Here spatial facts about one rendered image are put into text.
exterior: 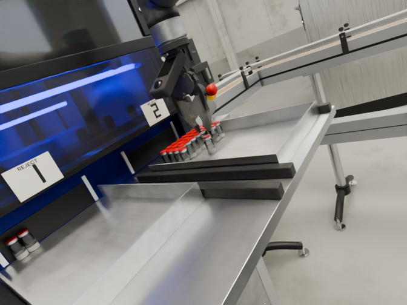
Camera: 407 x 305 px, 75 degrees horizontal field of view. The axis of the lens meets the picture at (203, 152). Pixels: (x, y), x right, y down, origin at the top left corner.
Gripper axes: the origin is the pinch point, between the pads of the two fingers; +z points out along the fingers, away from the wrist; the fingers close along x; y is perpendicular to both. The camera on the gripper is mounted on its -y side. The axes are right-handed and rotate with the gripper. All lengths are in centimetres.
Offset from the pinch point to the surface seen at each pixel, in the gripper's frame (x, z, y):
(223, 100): 26, 5, 50
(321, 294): 0, 95, 32
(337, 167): 0, 68, 95
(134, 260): -11.1, 5.5, -34.3
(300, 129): -22.4, 5.0, 2.1
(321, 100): 0, 27, 96
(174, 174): 0.9, 5.3, -12.7
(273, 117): -11.3, 5.7, 15.1
